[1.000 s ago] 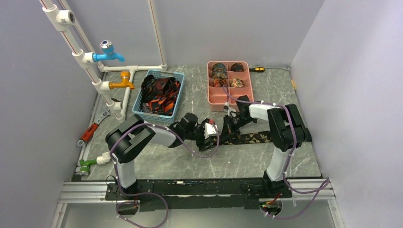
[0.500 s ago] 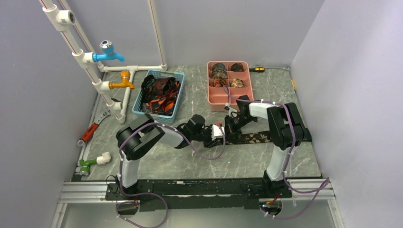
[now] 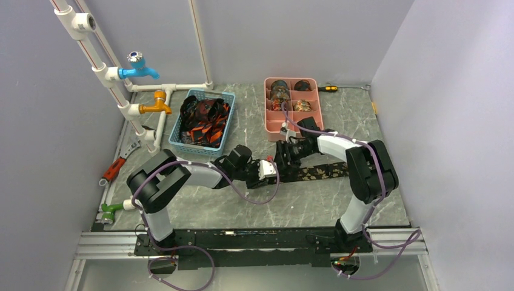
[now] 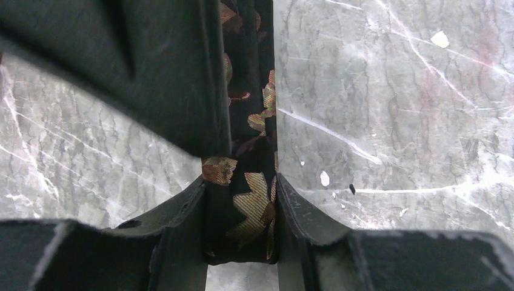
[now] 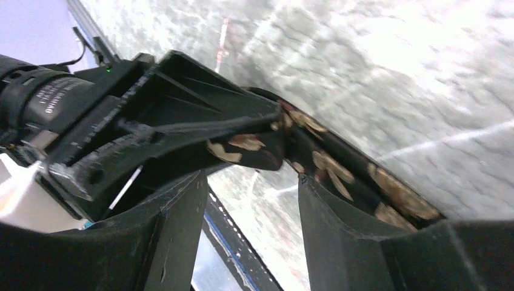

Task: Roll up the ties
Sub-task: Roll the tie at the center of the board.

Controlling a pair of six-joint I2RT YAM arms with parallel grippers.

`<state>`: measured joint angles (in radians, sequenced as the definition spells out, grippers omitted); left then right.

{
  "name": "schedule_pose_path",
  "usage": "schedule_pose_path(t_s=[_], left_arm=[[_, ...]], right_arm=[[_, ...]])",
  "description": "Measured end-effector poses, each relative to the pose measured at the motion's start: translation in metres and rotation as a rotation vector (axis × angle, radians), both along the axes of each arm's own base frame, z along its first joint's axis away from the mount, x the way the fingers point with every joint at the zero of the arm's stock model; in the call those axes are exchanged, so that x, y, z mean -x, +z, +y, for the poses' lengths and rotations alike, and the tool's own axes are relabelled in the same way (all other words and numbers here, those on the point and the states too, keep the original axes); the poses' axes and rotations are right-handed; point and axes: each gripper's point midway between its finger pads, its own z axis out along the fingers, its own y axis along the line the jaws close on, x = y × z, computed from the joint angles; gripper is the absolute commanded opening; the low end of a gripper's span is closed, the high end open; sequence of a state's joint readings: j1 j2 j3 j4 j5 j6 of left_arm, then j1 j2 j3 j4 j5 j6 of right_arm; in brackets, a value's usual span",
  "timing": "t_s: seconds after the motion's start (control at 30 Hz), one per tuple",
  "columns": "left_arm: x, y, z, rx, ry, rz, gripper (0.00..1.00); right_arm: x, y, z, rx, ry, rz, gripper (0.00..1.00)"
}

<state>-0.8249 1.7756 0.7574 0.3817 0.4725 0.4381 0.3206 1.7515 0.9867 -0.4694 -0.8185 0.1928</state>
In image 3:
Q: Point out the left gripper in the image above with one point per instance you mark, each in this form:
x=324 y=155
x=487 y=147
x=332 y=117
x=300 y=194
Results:
x=256 y=182

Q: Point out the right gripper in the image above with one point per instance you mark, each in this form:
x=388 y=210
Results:
x=288 y=163

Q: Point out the black floral gold tie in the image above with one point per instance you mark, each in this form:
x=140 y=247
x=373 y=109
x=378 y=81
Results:
x=318 y=172

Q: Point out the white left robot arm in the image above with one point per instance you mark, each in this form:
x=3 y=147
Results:
x=154 y=184

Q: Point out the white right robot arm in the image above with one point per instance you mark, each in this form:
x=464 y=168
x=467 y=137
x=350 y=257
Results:
x=367 y=165

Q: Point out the pile of patterned ties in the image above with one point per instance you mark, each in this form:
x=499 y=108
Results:
x=203 y=121

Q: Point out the rolled tie gold floral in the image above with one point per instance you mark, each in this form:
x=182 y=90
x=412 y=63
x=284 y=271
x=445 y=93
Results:
x=302 y=105

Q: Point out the rolled tie red gold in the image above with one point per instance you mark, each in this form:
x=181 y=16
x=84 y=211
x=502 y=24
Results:
x=278 y=105

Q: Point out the pink compartment tray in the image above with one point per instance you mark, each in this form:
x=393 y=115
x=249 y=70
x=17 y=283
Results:
x=273 y=120

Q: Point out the rolled tie dark blue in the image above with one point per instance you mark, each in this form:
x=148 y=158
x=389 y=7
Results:
x=279 y=89

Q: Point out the blue perforated plastic basket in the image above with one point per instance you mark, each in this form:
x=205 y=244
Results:
x=202 y=94

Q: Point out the rolled tie dark red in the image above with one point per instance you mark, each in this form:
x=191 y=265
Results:
x=303 y=85

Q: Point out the yellow black screwdriver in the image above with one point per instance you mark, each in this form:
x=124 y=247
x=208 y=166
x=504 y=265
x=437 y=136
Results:
x=328 y=89

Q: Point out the orange tap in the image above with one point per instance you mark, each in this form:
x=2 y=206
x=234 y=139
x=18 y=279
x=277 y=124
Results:
x=160 y=104

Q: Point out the green tap with white fitting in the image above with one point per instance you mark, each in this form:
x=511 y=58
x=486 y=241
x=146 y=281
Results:
x=109 y=210

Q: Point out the blue tap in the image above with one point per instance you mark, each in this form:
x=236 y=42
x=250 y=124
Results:
x=138 y=67

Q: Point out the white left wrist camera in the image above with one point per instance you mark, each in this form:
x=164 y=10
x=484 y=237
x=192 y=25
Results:
x=266 y=169

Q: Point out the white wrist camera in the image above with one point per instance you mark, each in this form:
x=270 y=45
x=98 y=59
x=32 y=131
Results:
x=266 y=169
x=286 y=132

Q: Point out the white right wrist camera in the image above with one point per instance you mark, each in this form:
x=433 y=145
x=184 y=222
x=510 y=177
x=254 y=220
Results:
x=286 y=132

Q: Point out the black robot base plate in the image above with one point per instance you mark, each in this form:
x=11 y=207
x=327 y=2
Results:
x=197 y=248

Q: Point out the red handled adjustable wrench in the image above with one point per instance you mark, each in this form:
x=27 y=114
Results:
x=111 y=173

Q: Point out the aluminium rail frame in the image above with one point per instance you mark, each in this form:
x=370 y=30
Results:
x=121 y=245

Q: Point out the white PVC pipe frame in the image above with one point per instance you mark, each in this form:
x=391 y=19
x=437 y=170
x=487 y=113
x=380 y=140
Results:
x=83 y=28

